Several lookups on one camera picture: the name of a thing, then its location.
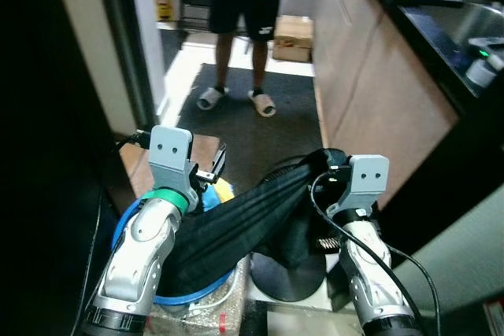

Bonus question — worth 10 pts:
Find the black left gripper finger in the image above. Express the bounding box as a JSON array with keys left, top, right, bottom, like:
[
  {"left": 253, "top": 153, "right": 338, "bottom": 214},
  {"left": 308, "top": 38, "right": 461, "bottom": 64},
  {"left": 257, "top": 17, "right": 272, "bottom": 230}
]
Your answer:
[{"left": 209, "top": 144, "right": 230, "bottom": 186}]

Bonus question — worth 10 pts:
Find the black garment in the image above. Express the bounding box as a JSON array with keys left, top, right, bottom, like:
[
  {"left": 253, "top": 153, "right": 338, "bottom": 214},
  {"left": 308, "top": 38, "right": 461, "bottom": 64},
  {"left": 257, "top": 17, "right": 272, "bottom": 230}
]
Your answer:
[{"left": 161, "top": 147, "right": 351, "bottom": 297}]

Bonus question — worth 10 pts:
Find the yellow cloth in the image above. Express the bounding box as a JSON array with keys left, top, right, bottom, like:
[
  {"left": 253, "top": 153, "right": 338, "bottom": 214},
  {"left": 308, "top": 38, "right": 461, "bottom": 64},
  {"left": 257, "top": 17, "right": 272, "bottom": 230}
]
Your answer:
[{"left": 206, "top": 179, "right": 235, "bottom": 205}]

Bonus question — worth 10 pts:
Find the dark grey floor mat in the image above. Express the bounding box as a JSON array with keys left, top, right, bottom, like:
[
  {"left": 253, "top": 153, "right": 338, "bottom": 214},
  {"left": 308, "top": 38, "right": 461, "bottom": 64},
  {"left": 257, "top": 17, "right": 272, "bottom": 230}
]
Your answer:
[{"left": 169, "top": 63, "right": 324, "bottom": 195}]

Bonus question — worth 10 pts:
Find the grey slipper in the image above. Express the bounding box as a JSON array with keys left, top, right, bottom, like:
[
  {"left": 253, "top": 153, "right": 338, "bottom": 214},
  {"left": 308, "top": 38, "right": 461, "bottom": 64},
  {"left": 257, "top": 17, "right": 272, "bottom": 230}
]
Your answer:
[
  {"left": 248, "top": 90, "right": 277, "bottom": 118},
  {"left": 197, "top": 87, "right": 229, "bottom": 111}
]

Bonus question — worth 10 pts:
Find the wooden kitchen cabinet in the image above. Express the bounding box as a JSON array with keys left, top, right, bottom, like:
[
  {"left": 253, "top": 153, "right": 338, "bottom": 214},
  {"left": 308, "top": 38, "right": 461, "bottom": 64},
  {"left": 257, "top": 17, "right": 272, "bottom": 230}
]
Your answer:
[{"left": 311, "top": 0, "right": 504, "bottom": 191}]

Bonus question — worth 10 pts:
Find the blue plastic basin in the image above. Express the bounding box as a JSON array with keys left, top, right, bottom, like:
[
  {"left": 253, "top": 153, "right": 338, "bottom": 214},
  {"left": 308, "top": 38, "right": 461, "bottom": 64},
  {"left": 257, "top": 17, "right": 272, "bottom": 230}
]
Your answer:
[{"left": 110, "top": 186, "right": 237, "bottom": 307}]

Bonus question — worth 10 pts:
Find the black floor fan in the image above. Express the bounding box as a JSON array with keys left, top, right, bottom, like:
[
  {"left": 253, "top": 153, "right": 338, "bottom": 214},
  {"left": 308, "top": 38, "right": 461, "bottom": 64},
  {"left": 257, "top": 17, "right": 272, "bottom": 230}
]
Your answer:
[{"left": 248, "top": 155, "right": 379, "bottom": 303}]

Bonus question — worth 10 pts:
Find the brown cardboard box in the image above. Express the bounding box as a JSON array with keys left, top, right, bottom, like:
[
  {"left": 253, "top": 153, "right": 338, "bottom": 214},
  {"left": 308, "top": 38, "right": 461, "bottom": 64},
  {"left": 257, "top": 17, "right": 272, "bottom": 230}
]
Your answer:
[{"left": 272, "top": 15, "right": 314, "bottom": 63}]

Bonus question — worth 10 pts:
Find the clear plastic wrapped bundle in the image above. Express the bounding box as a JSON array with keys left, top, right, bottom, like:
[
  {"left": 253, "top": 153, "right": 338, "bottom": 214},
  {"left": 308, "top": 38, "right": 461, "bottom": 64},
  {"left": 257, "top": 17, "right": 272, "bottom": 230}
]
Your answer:
[{"left": 146, "top": 273, "right": 253, "bottom": 334}]

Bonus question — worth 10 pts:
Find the appliance with green light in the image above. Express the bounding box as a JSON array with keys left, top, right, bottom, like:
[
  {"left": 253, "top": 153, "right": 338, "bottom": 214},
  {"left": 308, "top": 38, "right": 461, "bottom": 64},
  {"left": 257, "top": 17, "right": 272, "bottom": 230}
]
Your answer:
[{"left": 465, "top": 37, "right": 504, "bottom": 89}]

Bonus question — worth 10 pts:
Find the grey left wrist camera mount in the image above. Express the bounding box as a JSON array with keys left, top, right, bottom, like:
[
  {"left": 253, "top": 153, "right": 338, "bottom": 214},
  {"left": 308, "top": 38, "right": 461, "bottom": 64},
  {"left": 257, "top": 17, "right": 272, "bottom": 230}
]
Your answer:
[{"left": 148, "top": 125, "right": 202, "bottom": 212}]

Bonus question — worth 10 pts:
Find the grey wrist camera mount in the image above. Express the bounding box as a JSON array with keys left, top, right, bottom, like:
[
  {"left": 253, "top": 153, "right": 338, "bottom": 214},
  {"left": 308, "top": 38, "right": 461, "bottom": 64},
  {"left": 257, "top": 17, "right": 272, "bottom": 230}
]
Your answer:
[
  {"left": 148, "top": 125, "right": 202, "bottom": 212},
  {"left": 327, "top": 155, "right": 391, "bottom": 219}
]

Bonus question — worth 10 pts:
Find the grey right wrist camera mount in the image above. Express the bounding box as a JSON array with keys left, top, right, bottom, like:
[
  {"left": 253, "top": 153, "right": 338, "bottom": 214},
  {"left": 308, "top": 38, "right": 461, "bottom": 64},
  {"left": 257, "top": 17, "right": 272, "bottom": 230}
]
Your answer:
[{"left": 327, "top": 155, "right": 391, "bottom": 219}]

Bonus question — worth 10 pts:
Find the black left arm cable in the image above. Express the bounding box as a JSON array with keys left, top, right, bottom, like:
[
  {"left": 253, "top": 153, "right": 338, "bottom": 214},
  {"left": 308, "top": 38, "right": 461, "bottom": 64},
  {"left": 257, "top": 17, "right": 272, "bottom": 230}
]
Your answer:
[{"left": 118, "top": 131, "right": 154, "bottom": 150}]

